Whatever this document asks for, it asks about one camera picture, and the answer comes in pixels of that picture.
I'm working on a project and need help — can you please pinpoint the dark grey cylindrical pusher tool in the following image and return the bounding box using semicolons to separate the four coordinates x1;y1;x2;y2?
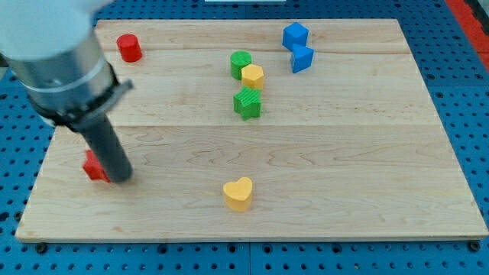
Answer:
75;115;133;183

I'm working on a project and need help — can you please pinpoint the red star block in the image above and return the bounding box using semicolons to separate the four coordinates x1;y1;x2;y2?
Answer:
83;150;111;183

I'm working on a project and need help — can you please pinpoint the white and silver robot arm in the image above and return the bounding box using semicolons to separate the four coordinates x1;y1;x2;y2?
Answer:
1;0;131;130

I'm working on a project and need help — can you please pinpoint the green star block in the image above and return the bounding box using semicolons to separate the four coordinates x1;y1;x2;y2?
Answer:
233;86;261;121

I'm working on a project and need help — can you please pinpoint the light wooden board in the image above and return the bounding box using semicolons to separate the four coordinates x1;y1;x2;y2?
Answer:
16;19;488;243

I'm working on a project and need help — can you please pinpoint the yellow heart block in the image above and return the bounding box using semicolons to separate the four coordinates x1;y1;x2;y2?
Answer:
222;177;253;212

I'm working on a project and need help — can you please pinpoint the yellow hexagon block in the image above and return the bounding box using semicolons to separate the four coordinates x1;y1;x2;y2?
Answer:
241;64;264;89

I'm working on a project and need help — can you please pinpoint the green cylinder block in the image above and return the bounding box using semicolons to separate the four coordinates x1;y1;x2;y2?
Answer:
230;50;252;80

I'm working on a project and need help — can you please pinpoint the blue cube block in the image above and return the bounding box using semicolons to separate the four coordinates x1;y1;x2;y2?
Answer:
282;22;309;50

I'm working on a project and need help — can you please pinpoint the red cylinder block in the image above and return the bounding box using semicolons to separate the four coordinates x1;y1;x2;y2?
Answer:
116;34;143;63

